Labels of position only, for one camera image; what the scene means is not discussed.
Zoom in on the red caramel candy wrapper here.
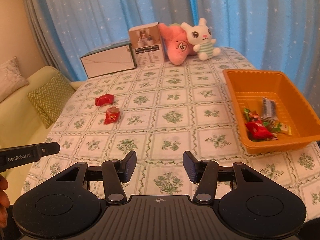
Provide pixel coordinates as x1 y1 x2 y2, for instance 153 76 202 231
104 106 120 125

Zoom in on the red snack packet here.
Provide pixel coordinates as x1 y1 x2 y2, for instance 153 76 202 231
245 121 273 140

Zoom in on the red snack pack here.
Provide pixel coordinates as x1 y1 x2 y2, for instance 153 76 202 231
95 94 114 106

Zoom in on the green-end brown candy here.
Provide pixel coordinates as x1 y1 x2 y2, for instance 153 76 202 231
244 108 262 124

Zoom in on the clear black seaweed packet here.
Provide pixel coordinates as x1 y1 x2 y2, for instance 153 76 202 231
260 98 278 123

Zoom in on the yellow candy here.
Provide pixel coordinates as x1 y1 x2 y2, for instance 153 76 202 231
277 122 292 135

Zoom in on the person's left hand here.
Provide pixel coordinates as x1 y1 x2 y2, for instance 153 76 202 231
0 176 10 229

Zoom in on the green zigzag cushion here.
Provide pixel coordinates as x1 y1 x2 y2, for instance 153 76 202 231
27 72 75 128

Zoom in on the green floral tablecloth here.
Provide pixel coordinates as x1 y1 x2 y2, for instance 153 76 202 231
23 47 319 219

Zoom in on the pale pink cushion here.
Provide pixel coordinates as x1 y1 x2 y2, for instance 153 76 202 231
0 57 29 102

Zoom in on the orange plastic tray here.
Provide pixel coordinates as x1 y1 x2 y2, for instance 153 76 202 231
223 69 319 154

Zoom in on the long white cardboard box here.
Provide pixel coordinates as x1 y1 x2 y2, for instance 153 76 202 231
80 40 137 79

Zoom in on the pink star plush toy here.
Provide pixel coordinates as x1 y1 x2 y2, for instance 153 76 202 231
158 23 196 65

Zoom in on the tall printed product box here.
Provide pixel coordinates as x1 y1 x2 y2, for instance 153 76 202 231
128 22 165 67

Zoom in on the white bunny plush toy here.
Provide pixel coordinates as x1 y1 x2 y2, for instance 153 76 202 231
181 18 221 61

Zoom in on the blue star curtain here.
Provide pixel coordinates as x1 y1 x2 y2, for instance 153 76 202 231
25 0 319 112

